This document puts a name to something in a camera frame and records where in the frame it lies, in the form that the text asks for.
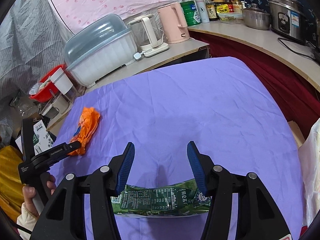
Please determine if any orange snack wrapper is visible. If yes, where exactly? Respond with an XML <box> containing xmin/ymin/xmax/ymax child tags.
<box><xmin>68</xmin><ymin>107</ymin><xmax>100</xmax><ymax>156</ymax></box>

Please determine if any green snack wrapper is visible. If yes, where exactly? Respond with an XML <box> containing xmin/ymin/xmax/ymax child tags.
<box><xmin>111</xmin><ymin>179</ymin><xmax>211</xmax><ymax>218</ymax></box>

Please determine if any white plastic trash bag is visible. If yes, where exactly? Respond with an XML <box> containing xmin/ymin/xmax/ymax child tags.
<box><xmin>298</xmin><ymin>120</ymin><xmax>319</xmax><ymax>226</ymax></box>

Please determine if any person left hand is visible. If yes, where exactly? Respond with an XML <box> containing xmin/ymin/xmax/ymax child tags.
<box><xmin>22</xmin><ymin>175</ymin><xmax>56</xmax><ymax>218</ymax></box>

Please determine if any white green box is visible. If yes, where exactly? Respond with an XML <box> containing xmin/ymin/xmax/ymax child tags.
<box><xmin>22</xmin><ymin>118</ymin><xmax>55</xmax><ymax>155</ymax></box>

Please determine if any red plastic basin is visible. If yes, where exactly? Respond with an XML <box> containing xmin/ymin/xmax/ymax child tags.
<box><xmin>29</xmin><ymin>64</ymin><xmax>66</xmax><ymax>103</ymax></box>

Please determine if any white paper cup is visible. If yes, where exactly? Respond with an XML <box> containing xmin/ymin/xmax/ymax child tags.
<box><xmin>50</xmin><ymin>68</ymin><xmax>73</xmax><ymax>95</ymax></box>

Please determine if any purple tablecloth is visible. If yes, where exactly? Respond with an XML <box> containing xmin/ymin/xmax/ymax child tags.
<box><xmin>50</xmin><ymin>57</ymin><xmax>303</xmax><ymax>239</ymax></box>

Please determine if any red counter skirt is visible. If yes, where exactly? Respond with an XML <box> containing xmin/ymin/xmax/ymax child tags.
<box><xmin>189</xmin><ymin>31</ymin><xmax>319</xmax><ymax>138</ymax></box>

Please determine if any grey striped curtain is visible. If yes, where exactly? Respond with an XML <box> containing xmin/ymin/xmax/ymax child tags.
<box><xmin>0</xmin><ymin>0</ymin><xmax>74</xmax><ymax>100</ymax></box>

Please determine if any grey dish rack box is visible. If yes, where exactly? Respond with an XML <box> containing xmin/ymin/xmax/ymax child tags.
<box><xmin>63</xmin><ymin>14</ymin><xmax>138</xmax><ymax>88</ymax></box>

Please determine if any white glass kettle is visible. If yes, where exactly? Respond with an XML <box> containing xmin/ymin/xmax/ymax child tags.
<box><xmin>128</xmin><ymin>14</ymin><xmax>169</xmax><ymax>61</ymax></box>

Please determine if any small steel pot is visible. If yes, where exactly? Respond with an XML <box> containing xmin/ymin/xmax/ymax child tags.
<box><xmin>242</xmin><ymin>3</ymin><xmax>271</xmax><ymax>30</ymax></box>

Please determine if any pink electric kettle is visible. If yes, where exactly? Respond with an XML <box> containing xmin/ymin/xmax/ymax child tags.
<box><xmin>157</xmin><ymin>3</ymin><xmax>190</xmax><ymax>44</ymax></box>

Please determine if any clear food container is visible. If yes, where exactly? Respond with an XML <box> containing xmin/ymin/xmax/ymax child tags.
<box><xmin>218</xmin><ymin>12</ymin><xmax>243</xmax><ymax>24</ymax></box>

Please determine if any steel rice cooker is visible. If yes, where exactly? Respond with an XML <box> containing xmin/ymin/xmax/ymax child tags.
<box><xmin>267</xmin><ymin>0</ymin><xmax>306</xmax><ymax>44</ymax></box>

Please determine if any white bottle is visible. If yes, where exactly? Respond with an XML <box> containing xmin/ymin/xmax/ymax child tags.
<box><xmin>195</xmin><ymin>0</ymin><xmax>210</xmax><ymax>23</ymax></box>

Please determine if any green tin can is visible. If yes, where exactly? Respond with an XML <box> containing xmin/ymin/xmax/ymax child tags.
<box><xmin>180</xmin><ymin>1</ymin><xmax>201</xmax><ymax>27</ymax></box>

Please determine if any dark soy sauce bottle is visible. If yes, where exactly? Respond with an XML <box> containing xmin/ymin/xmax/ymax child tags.
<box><xmin>204</xmin><ymin>0</ymin><xmax>219</xmax><ymax>21</ymax></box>

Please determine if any black power cable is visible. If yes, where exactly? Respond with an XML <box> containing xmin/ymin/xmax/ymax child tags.
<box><xmin>277</xmin><ymin>37</ymin><xmax>320</xmax><ymax>63</ymax></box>

